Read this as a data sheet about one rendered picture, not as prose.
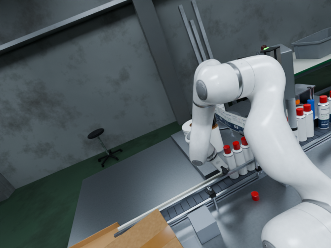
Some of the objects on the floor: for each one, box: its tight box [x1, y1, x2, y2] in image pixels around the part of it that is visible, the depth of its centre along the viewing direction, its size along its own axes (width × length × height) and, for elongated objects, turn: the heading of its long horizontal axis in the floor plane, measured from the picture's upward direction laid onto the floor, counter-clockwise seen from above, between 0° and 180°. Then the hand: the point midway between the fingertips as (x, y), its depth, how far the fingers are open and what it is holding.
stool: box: [87, 128, 123, 167], centre depth 357 cm, size 53×50×63 cm
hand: (224, 171), depth 98 cm, fingers closed, pressing on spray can
